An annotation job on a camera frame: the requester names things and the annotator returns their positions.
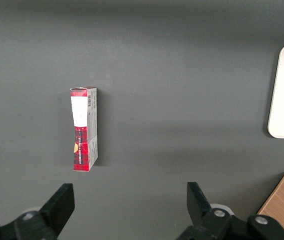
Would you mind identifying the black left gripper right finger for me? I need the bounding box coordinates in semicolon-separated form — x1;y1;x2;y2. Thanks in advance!
179;181;233;240

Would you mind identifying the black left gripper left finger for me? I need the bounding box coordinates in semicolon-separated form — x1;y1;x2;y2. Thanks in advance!
14;183;76;240

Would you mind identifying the red plaid cardboard box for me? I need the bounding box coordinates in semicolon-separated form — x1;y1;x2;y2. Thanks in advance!
70;86;99;173

